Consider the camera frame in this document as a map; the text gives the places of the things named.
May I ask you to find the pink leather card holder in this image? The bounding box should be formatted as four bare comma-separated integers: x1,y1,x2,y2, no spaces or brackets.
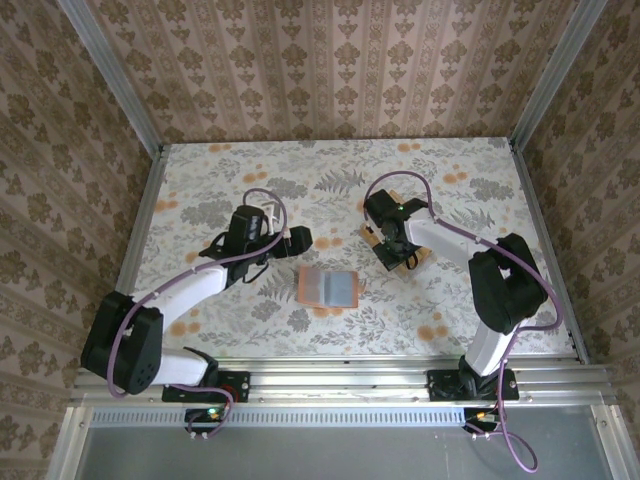
297,265,360,309

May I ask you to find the small black controller board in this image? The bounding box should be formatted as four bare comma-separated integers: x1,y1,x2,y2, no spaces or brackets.
183,406,232,435
462,407,505,435

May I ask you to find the grey metal panel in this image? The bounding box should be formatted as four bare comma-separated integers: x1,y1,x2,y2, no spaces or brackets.
74,405,619,480

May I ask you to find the aluminium side rail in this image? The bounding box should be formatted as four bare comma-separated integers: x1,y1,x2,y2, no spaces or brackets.
118,144,169,364
507,139,592,365

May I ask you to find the long aluminium base rail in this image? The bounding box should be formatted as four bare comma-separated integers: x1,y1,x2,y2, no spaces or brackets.
69,363,617,407

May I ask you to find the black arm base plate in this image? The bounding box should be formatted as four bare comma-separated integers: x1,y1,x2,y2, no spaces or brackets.
427,368,520,402
162,369,251,404

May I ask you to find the grey slotted cable duct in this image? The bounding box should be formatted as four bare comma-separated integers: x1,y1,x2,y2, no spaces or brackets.
89,405,504,427

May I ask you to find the aluminium corner post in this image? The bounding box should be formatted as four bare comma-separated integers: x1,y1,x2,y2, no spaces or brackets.
55,0,167,157
509,0,601,147

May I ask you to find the aluminium frame bar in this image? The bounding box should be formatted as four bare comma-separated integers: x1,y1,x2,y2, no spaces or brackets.
47,405,94,480
589,404,632,480

